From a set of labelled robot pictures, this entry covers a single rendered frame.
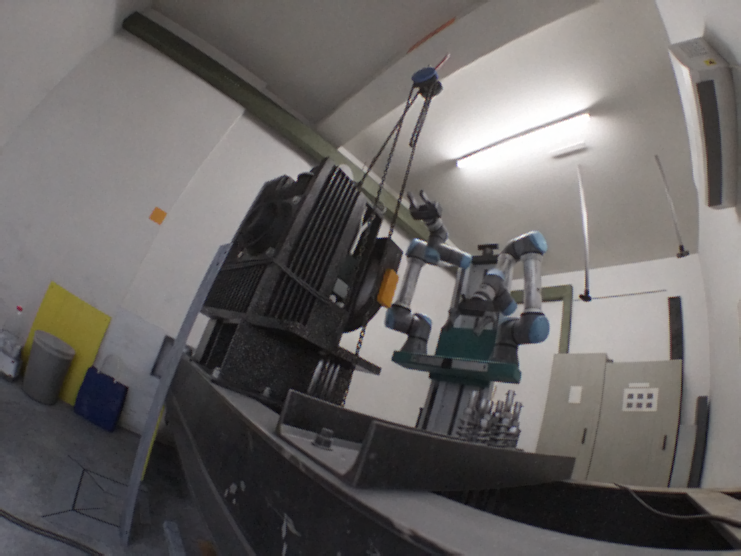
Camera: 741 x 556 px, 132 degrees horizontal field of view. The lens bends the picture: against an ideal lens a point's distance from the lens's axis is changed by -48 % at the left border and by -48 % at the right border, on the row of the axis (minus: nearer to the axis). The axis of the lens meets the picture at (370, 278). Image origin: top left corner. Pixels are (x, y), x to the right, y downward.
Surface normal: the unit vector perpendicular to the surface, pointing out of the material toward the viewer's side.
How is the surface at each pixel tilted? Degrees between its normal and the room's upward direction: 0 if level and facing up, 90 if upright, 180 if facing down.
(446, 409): 90
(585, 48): 180
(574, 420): 90
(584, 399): 90
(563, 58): 180
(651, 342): 90
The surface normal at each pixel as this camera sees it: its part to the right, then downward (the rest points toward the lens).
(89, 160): 0.63, -0.11
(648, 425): -0.72, -0.47
